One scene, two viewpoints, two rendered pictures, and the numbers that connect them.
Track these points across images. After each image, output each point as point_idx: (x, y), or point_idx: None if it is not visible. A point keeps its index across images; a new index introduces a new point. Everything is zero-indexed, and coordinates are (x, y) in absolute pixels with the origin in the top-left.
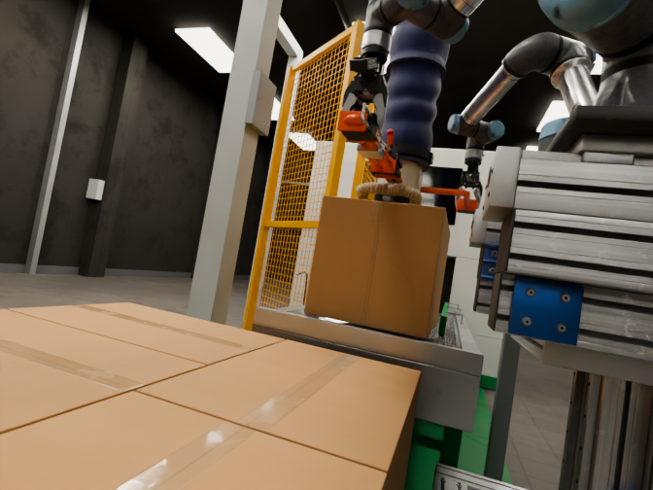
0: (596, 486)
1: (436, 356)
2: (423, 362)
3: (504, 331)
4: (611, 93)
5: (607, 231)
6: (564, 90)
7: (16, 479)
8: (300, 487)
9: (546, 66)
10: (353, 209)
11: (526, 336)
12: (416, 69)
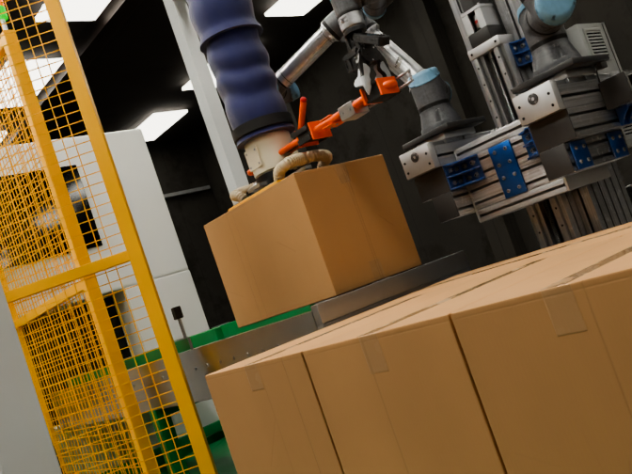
0: None
1: (445, 266)
2: (441, 276)
3: (576, 169)
4: (554, 51)
5: (587, 110)
6: (378, 49)
7: None
8: None
9: None
10: (323, 178)
11: (582, 168)
12: (252, 36)
